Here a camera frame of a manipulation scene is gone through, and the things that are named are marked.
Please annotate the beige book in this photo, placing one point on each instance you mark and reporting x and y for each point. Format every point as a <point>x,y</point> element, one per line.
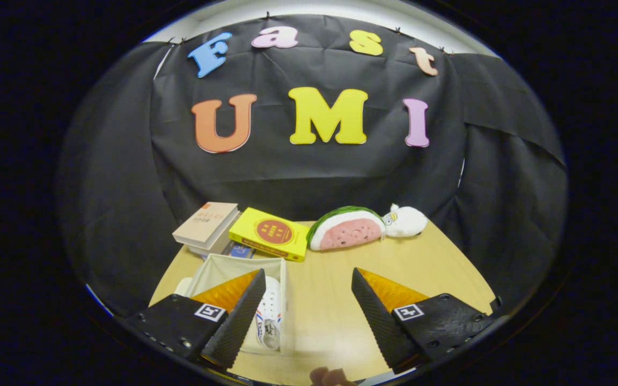
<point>207,222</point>

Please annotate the white shoe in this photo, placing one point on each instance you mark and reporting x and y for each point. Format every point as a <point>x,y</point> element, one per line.
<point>270,313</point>

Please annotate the watermelon slice plush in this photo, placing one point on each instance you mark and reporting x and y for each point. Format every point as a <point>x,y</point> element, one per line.
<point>346,230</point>

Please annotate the dark spine book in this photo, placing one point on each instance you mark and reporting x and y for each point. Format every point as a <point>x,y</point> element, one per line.
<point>212,250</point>

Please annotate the white plush toy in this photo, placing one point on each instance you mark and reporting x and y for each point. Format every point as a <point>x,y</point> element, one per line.
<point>405,221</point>

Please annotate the yellow book red circle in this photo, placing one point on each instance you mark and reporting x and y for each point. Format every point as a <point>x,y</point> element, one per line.
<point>274,231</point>

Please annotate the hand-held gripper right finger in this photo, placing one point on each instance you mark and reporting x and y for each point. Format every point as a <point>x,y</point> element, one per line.
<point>376,327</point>

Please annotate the blue book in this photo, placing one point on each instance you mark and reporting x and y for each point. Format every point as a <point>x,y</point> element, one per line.
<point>242,251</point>

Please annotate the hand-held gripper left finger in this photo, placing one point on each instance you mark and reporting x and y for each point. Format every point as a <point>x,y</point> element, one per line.
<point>239,324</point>

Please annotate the cream fabric storage box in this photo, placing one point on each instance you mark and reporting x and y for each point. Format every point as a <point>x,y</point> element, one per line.
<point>223,265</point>

